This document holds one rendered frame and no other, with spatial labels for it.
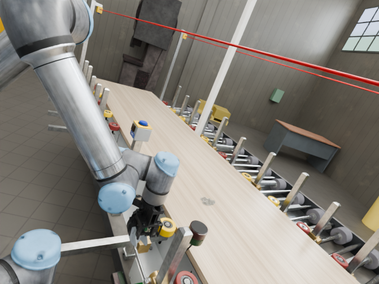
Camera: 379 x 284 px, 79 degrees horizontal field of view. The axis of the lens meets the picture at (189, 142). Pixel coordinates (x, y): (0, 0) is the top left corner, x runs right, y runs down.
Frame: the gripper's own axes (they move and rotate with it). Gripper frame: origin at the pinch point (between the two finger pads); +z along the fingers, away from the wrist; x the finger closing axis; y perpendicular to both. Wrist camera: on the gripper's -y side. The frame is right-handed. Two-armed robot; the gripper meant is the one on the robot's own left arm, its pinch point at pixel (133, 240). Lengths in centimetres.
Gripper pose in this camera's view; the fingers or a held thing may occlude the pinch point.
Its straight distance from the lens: 88.4
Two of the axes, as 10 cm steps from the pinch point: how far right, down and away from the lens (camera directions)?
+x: 8.1, 1.0, 5.7
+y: 4.7, 4.8, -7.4
